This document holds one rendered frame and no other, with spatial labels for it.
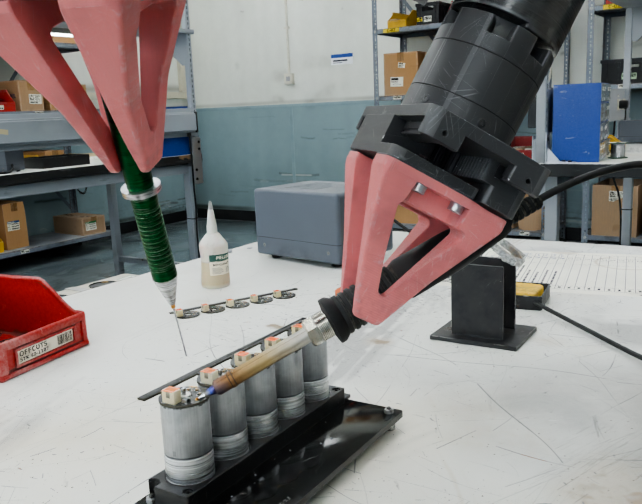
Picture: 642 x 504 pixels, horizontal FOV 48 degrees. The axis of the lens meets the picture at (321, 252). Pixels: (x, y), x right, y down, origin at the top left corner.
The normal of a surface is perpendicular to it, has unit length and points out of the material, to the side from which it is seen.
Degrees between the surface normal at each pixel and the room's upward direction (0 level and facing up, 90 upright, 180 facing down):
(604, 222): 88
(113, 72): 133
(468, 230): 108
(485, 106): 89
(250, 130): 90
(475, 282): 90
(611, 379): 0
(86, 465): 0
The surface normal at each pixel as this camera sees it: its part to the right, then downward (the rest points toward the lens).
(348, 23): -0.54, 0.18
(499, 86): 0.19, 0.16
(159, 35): -0.23, 0.20
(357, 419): -0.04, -0.98
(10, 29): -0.14, 0.81
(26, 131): 0.84, 0.07
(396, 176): 0.06, 0.48
